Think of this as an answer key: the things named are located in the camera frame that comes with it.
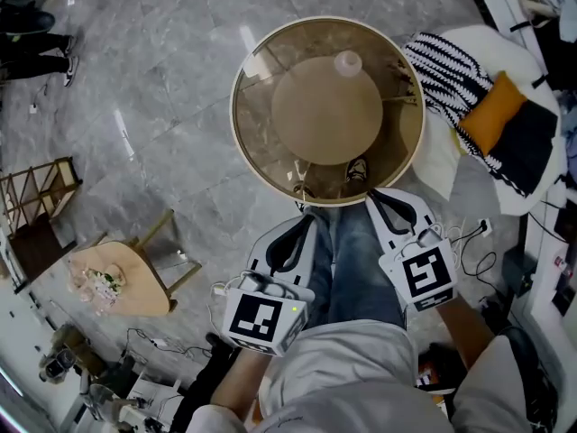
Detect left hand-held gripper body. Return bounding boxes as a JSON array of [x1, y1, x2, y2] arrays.
[[220, 268, 316, 358]]

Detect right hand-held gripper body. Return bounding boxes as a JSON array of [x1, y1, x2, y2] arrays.
[[378, 226, 459, 313]]

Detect white round plastic bottle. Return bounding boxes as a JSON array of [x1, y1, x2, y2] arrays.
[[334, 50, 363, 78]]

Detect person's right forearm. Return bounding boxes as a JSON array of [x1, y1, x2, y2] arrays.
[[435, 295, 497, 369]]

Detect person's left forearm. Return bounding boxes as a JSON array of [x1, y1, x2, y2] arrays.
[[209, 347, 276, 417]]

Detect round glass coffee table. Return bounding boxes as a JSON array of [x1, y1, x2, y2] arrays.
[[229, 15, 426, 208]]

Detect person's blue jeans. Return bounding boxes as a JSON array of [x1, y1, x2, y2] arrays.
[[306, 203, 407, 333]]

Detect black box device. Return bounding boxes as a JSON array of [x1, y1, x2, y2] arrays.
[[502, 245, 537, 297]]

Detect person's white shirt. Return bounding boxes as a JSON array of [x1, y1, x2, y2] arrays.
[[187, 320, 533, 433]]

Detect orange cushion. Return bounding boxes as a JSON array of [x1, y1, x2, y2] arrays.
[[457, 70, 528, 157]]

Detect black cushion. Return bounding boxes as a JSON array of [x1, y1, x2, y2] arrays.
[[489, 101, 560, 198]]

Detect wooden side table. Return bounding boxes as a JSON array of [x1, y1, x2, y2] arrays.
[[67, 209, 204, 318]]

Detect black white striped blanket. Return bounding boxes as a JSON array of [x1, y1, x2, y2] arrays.
[[403, 32, 528, 198]]

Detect pink flower vase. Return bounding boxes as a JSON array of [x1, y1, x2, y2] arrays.
[[85, 263, 125, 295]]

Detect white beanbag sofa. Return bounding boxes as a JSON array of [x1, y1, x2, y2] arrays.
[[403, 24, 563, 218]]

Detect wooden shelf rack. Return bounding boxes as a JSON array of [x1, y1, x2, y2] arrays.
[[0, 156, 83, 238]]

